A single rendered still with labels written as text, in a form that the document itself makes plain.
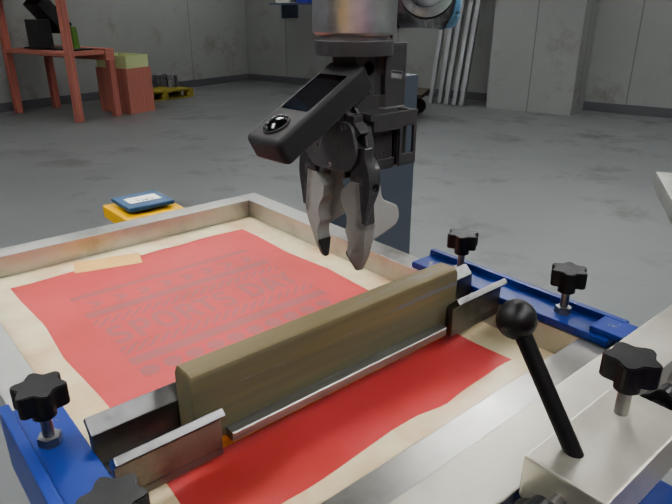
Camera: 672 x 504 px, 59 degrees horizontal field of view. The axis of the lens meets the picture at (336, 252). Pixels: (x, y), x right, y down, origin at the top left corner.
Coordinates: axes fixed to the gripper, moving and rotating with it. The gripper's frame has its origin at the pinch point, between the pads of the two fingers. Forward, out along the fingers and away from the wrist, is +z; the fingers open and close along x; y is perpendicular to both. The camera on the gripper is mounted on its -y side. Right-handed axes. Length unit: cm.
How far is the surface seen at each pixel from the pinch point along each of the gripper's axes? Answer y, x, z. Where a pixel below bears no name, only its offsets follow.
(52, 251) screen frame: -12, 57, 14
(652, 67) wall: 808, 301, 46
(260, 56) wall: 652, 972, 61
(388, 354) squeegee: 5.4, -2.7, 12.8
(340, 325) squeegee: -0.8, -1.6, 7.4
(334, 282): 18.6, 21.7, 16.6
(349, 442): -4.3, -7.0, 16.9
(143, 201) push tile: 12, 76, 15
